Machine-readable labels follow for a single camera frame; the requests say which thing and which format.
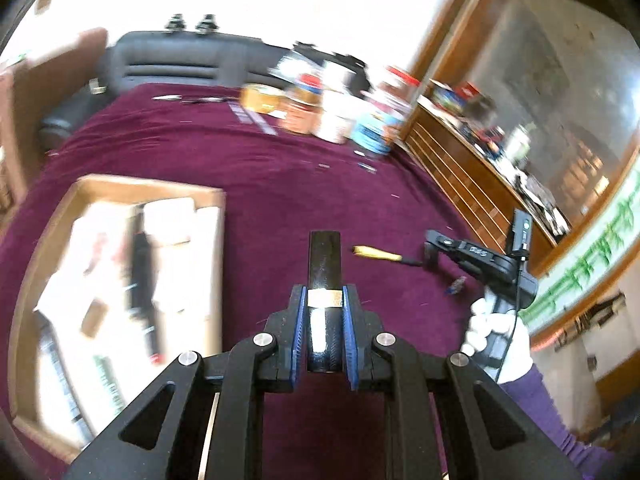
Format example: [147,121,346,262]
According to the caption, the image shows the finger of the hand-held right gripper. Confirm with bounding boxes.
[424,229,493,281]

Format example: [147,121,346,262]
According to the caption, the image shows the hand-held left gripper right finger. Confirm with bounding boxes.
[342,284,586,480]

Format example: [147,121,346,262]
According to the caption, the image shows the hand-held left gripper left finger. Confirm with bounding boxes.
[62,284,307,480]

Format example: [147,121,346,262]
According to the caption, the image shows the black cylinder with gold band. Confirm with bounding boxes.
[306,230,346,375]

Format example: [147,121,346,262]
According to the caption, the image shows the yellow-handled tool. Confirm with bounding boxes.
[351,245,433,267]

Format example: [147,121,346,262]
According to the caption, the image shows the black marker pen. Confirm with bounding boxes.
[125,205,165,367]

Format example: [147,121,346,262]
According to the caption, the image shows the shallow cardboard box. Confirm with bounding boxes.
[7,174,227,466]

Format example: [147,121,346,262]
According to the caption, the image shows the person's right forearm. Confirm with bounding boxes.
[500,362,618,480]

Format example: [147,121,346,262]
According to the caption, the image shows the person's right hand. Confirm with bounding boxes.
[459,297,532,386]

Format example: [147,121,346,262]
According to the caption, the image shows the wooden sideboard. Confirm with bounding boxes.
[402,95,576,273]

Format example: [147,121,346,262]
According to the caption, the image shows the green patterned white cloth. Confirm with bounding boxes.
[520,167,640,333]

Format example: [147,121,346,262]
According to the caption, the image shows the blue printed container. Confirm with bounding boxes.
[350,91,408,157]

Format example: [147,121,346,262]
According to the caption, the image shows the maroon table cloth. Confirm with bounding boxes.
[0,82,506,480]

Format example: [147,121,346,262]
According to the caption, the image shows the white rectangular box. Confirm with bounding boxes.
[141,197,197,247]

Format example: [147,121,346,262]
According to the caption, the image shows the clear jar with red lid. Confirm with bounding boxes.
[380,66,421,111]

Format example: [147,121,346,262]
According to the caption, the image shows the green printed packet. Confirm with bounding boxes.
[92,355,128,411]

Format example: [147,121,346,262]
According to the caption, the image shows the white plastic container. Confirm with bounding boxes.
[315,60,361,145]

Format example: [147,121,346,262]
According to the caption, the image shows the small tan box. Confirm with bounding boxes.
[80,300,108,336]

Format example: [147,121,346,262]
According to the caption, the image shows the large framed mirror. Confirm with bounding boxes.
[415,0,640,281]

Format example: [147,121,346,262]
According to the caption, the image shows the clear red-printed plastic packet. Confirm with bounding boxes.
[65,205,133,286]

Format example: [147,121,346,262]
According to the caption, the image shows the orange jar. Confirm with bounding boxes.
[282,74,323,136]

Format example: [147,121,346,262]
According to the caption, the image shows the yellow plastic container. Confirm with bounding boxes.
[240,82,283,116]

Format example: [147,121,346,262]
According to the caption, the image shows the black leather sofa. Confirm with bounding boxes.
[39,30,301,153]

